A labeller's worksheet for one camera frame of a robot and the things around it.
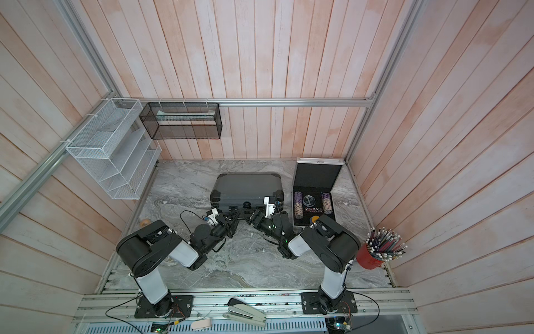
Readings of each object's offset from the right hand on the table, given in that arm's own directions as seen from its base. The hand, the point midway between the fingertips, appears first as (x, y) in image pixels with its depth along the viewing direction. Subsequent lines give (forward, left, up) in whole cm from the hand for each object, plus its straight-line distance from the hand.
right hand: (242, 213), depth 84 cm
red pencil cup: (-12, -53, -1) cm, 54 cm away
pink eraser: (-37, +12, -11) cm, 40 cm away
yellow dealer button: (+5, -32, -12) cm, 35 cm away
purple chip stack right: (+12, -39, -10) cm, 42 cm away
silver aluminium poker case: (+21, -32, -4) cm, 38 cm away
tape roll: (+1, +47, -12) cm, 49 cm away
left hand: (0, 0, -1) cm, 1 cm away
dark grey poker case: (+9, -1, +3) cm, 9 cm away
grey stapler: (-32, -1, -11) cm, 34 cm away
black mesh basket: (+46, +34, +13) cm, 59 cm away
